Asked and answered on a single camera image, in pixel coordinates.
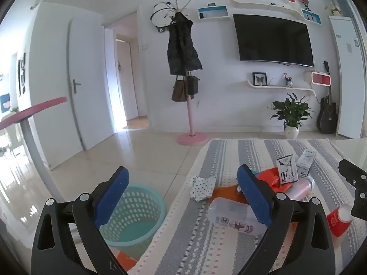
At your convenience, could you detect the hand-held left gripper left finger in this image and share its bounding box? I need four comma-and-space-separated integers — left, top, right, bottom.
31, 166, 130, 275

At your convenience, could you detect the black wall television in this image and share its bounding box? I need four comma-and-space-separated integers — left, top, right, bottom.
233, 14, 315, 68

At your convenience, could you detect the red plastic bag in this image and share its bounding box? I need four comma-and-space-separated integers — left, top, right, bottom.
254, 168, 296, 191

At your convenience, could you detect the curved white wall shelf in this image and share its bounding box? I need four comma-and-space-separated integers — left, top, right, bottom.
247, 80, 316, 96

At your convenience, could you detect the white door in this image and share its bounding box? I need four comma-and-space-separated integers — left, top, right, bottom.
69, 17, 115, 151

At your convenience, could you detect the small teal box shelf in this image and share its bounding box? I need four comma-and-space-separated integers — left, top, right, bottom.
301, 8, 321, 23

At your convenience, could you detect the white medicine box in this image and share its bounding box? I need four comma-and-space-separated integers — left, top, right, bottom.
296, 149, 317, 177

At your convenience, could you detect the pink plastic bottle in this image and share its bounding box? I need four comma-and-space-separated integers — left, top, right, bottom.
282, 176, 316, 201

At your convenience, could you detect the brown handbag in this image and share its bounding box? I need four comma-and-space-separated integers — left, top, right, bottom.
171, 75, 187, 102

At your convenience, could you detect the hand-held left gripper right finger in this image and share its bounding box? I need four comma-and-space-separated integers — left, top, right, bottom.
236, 165, 336, 275

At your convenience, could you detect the red paper cup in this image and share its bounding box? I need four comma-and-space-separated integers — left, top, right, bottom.
327, 203, 354, 237

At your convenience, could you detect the green houseplant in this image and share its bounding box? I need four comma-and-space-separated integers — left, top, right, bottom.
271, 93, 313, 128

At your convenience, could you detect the black wall decoration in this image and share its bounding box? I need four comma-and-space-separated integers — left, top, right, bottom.
17, 52, 27, 97

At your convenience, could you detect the pink coat rack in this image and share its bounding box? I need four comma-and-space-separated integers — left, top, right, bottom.
165, 0, 209, 146

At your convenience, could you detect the pink round table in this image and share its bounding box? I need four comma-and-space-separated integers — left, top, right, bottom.
0, 97, 83, 244

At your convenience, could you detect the long white wall shelf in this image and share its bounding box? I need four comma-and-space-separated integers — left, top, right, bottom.
229, 0, 307, 20

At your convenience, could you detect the striped knitted blanket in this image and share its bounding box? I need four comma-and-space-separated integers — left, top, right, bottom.
130, 139, 367, 275

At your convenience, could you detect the dark grey handbag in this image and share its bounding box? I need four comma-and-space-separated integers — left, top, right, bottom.
187, 75, 200, 96

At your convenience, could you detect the black coat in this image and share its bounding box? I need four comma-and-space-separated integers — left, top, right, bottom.
166, 12, 203, 75

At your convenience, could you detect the black and white carton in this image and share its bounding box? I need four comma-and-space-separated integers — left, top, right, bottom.
276, 155, 299, 184

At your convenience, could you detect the butterfly picture frame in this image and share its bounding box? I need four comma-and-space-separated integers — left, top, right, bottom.
252, 72, 268, 87

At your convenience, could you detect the teal plastic basket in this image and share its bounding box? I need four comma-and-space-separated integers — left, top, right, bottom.
97, 185, 167, 260

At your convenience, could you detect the clear plastic bottle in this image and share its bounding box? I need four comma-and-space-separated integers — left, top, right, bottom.
207, 197, 268, 235

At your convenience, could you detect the teal framed box shelf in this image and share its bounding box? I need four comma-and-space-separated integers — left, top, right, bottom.
197, 6, 230, 22

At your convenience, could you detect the polka dot white cloth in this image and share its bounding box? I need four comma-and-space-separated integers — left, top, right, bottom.
186, 175, 217, 201

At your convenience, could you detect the red and white box shelf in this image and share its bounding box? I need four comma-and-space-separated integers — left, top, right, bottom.
311, 71, 331, 86

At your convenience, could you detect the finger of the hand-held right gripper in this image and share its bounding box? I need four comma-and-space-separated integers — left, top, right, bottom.
338, 158, 367, 185
350, 185, 367, 217

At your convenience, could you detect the black acoustic guitar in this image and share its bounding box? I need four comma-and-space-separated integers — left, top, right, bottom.
317, 61, 339, 134

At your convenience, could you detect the orange cardboard box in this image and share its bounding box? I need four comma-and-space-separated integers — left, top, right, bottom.
116, 250, 139, 271

